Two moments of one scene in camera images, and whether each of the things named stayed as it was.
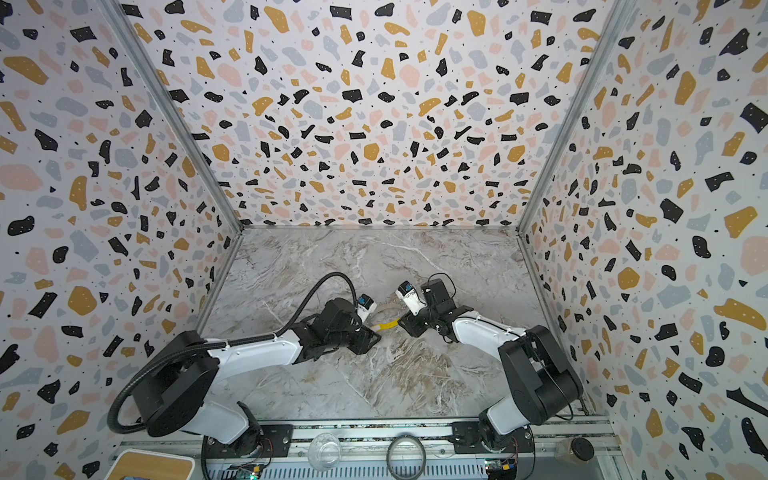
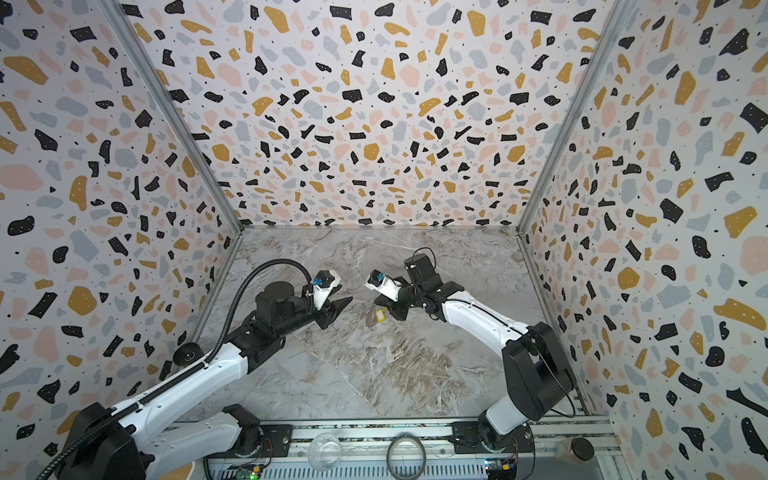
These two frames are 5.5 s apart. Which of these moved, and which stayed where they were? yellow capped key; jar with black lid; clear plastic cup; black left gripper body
Moved: black left gripper body; yellow capped key
Stayed: clear plastic cup; jar with black lid
